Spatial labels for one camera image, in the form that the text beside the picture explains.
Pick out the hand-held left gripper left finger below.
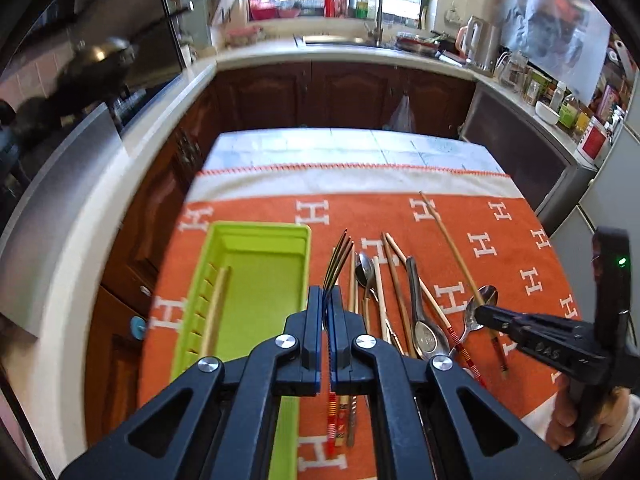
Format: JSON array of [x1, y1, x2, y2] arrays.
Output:
[[59, 286, 330, 480]]

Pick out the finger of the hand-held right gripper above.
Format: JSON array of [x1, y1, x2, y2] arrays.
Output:
[[473, 304, 610, 377]]

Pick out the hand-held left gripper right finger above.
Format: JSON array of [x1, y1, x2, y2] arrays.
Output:
[[330, 286, 583, 480]]

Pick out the round metal spoon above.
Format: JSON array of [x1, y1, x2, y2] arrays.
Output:
[[450, 284, 500, 358]]

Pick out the chopstick with red yellow stripes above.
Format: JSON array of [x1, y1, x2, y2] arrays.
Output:
[[326, 392, 339, 448]]

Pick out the small metal spoon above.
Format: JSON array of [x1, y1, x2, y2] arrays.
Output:
[[355, 252, 378, 333]]

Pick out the green plastic utensil tray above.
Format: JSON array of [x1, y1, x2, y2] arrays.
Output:
[[170, 220, 313, 480]]

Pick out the long wooden chopstick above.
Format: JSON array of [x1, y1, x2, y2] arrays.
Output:
[[419, 191, 511, 380]]

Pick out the person's right forearm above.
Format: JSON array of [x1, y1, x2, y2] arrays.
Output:
[[582, 430, 640, 480]]

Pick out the person's right hand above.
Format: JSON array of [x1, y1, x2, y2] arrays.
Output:
[[547, 382, 583, 457]]

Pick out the pale chopstick with patterned end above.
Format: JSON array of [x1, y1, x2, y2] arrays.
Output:
[[336, 247, 358, 448]]

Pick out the brown wooden chopstick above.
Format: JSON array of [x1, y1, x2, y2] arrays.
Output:
[[381, 232, 408, 357]]

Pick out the orange patterned blanket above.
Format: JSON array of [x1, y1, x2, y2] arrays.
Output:
[[137, 164, 583, 480]]

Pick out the beige wooden chopstick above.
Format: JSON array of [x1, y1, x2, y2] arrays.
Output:
[[200, 266, 232, 356]]

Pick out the red canister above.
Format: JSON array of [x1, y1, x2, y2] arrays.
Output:
[[580, 117, 608, 158]]

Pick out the grey built-in appliance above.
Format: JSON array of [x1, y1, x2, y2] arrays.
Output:
[[460, 82, 598, 233]]

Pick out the green jar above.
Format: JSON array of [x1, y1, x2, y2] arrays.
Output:
[[557, 95, 581, 128]]

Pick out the white bowl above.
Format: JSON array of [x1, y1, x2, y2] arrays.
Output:
[[535, 101, 562, 126]]

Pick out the paper towel roll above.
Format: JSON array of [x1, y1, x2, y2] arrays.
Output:
[[607, 35, 638, 78]]

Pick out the glass pitcher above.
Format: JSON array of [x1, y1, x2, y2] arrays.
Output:
[[495, 50, 528, 92]]

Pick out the hanging plastic bag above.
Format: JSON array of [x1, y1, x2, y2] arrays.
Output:
[[387, 92, 417, 133]]

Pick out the brown wooden cabinets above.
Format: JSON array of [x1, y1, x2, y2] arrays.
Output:
[[82, 57, 476, 436]]

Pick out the white electric kettle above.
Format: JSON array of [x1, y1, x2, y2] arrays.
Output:
[[457, 16, 501, 73]]

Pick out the white kitchen counter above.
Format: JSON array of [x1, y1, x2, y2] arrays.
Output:
[[0, 35, 601, 466]]

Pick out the stainless steel panel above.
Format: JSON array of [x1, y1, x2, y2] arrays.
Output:
[[0, 105, 126, 338]]

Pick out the black gas stove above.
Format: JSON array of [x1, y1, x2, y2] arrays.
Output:
[[107, 85, 166, 133]]

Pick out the steel sink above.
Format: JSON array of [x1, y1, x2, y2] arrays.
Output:
[[300, 34, 371, 47]]

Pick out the plate with food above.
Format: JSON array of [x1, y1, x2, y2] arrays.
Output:
[[395, 31, 441, 56]]

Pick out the pink dish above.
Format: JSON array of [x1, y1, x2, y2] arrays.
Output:
[[225, 25, 265, 46]]

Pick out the red bowl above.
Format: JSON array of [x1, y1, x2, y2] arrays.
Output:
[[249, 0, 278, 22]]

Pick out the steel kitchen faucet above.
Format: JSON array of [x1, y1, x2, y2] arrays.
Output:
[[362, 0, 386, 46]]

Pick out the light cutting board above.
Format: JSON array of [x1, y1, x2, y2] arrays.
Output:
[[211, 0, 247, 28]]

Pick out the dark wok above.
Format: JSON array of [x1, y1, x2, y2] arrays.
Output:
[[52, 2, 196, 111]]

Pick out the clear plastic wall sheet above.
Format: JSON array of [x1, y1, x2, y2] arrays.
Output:
[[500, 0, 613, 103]]

